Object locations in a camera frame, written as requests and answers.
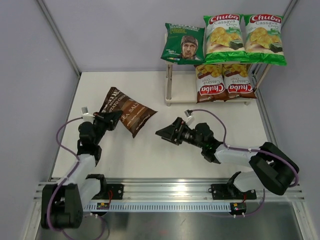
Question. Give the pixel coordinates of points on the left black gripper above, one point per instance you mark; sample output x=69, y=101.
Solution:
x=110, y=119

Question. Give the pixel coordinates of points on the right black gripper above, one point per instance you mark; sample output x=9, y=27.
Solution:
x=167, y=133

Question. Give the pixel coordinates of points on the brown Kettle sea salt bag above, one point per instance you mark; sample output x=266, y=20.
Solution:
x=134, y=114

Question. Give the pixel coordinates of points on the brown Chuba cassava chips bag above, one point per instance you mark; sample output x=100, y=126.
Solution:
x=237, y=82

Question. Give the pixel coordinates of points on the dark green Real chips bag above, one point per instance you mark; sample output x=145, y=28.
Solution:
x=184, y=44

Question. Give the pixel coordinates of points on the green Chuba cassava chips bag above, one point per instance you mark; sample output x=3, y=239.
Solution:
x=263, y=44

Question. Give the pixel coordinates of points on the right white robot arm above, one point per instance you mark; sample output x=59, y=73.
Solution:
x=271, y=169

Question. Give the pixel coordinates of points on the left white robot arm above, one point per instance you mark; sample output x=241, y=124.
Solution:
x=62, y=203

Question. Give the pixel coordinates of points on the white two-tier wooden shelf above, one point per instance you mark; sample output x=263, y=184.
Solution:
x=180, y=85

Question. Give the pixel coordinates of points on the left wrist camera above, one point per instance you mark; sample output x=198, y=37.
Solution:
x=86, y=116

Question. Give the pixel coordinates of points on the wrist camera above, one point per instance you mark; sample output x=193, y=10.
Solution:
x=189, y=117
x=86, y=116

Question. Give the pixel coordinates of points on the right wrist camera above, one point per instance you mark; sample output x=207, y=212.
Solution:
x=189, y=117

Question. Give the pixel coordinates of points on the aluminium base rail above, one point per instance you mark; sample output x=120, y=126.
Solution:
x=178, y=195

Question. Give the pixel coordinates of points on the left aluminium frame post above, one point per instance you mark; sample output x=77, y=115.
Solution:
x=54, y=28

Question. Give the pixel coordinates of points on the aluminium frame post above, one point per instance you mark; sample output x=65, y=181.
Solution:
x=54, y=28
x=287, y=13

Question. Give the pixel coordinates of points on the right aluminium frame post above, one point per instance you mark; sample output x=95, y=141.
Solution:
x=287, y=13

